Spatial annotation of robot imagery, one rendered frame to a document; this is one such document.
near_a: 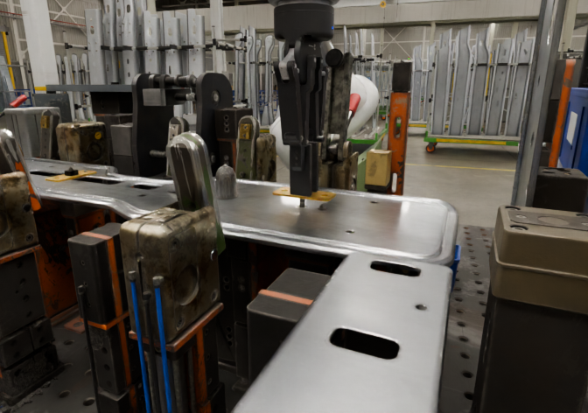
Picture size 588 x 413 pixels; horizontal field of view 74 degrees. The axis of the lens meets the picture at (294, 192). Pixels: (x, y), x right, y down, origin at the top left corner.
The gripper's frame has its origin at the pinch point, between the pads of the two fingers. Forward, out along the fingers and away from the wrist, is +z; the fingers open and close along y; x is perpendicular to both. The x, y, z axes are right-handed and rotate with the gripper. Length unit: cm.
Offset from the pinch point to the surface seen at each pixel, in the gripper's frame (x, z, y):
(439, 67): -36, -44, -700
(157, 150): -42.9, 2.5, -18.4
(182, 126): -31.3, -3.6, -13.5
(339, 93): -0.1, -9.8, -15.4
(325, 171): -1.6, 3.0, -13.3
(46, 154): -70, 4, -12
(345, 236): 8.5, 5.7, 8.5
